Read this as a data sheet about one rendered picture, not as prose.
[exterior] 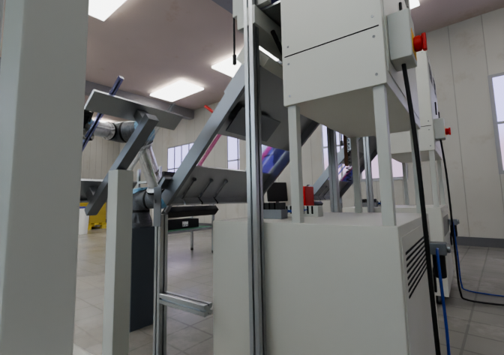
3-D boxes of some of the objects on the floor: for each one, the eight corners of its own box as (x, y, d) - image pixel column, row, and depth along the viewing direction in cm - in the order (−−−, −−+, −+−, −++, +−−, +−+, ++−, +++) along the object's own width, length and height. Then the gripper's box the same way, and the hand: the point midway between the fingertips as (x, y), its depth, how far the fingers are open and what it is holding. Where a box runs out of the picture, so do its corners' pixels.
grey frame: (151, 374, 120) (159, -51, 142) (260, 312, 183) (253, 25, 204) (264, 434, 88) (251, -127, 109) (349, 335, 150) (330, -10, 172)
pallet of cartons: (64, 232, 726) (66, 198, 736) (46, 229, 815) (47, 199, 825) (107, 228, 806) (108, 197, 815) (86, 226, 895) (87, 198, 905)
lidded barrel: (67, 236, 635) (69, 206, 642) (60, 234, 669) (61, 206, 676) (93, 233, 672) (94, 206, 679) (84, 232, 707) (85, 206, 714)
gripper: (56, 93, 102) (79, 118, 91) (85, 100, 110) (109, 124, 99) (49, 115, 104) (70, 142, 93) (78, 121, 112) (101, 147, 101)
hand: (86, 139), depth 97 cm, fingers closed, pressing on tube
